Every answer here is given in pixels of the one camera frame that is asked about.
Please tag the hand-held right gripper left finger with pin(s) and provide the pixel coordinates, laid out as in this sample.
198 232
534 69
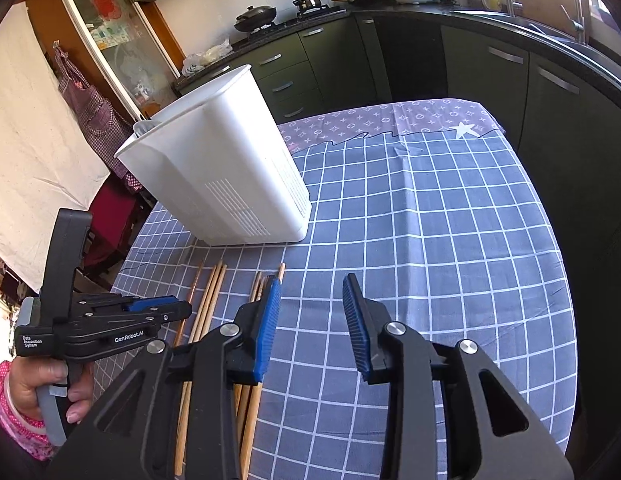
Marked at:
268 330

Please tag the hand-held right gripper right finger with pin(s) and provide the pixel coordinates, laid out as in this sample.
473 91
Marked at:
358 330

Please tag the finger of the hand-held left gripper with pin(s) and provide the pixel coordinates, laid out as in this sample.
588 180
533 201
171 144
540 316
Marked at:
145 304
175 312

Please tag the row of wooden chopsticks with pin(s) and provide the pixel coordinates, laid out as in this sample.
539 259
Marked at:
210 300

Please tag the white plastic utensil holder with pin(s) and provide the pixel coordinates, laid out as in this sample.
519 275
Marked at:
215 160

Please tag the person's left forearm pink sleeve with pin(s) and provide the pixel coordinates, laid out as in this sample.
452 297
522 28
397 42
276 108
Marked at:
10 430

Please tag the person's left hand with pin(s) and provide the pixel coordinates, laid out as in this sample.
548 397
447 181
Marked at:
25 380

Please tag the red chair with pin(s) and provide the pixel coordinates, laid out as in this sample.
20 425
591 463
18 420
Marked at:
113 220

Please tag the blue checked tablecloth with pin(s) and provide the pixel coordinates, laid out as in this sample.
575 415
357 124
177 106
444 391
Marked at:
440 260

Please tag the white hanging cloth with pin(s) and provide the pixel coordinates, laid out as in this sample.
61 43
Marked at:
30 160

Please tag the checked apron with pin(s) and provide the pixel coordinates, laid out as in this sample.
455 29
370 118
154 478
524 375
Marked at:
95 120

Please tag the purple patterned cloth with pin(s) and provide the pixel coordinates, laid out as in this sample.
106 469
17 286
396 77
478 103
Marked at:
390 117

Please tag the white plastic bag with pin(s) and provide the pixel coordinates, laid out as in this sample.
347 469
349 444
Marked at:
205 57

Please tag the dark green kitchen cabinets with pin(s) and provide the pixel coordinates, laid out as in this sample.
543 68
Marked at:
410 55

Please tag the black wok with lid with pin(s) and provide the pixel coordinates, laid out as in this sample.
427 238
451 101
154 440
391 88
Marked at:
255 15

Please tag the black gas stove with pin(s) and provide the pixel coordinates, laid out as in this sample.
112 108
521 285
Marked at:
310 10

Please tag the yellow and white mug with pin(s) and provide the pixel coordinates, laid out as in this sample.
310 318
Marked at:
492 2

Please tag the metal sink faucet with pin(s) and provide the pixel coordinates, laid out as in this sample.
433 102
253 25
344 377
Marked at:
576 15

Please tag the glass door with wooden frame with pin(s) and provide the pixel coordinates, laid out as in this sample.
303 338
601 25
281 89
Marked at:
115 35

